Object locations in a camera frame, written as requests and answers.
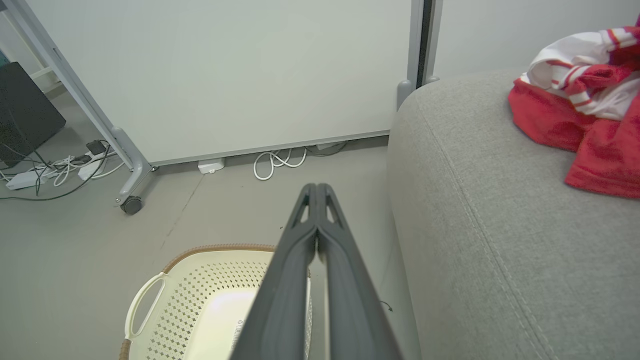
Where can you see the grey partition leg with caster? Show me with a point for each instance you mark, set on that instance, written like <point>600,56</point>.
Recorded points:
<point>75,85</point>

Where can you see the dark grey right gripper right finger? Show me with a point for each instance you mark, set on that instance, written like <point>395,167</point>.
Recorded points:
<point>350,310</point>

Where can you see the grey partition post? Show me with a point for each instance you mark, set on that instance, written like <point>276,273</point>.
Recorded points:
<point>415,60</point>

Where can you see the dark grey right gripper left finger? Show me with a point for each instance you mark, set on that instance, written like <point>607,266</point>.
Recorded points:
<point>282,300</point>

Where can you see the white partition panel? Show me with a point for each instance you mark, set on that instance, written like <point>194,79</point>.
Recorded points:
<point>225,75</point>

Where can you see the white jersey with red stripes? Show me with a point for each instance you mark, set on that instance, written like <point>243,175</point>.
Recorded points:
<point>565,60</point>

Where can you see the white adapter box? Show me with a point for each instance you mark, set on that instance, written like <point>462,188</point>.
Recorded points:
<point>211,165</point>

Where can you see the white power strip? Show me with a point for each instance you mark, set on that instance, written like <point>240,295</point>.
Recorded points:
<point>91,170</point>
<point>25,180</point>

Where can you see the cream perforated laundry basket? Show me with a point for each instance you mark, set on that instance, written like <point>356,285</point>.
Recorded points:
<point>200,300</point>

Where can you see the grey fabric sofa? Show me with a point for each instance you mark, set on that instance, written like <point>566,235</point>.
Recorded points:
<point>500,240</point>

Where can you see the black power adapter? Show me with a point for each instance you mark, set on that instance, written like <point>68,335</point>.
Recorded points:
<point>95,147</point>

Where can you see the black computer box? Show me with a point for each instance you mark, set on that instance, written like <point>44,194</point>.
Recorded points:
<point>25,115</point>

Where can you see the red shorts with white stripe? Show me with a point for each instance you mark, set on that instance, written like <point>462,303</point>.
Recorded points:
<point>605,160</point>

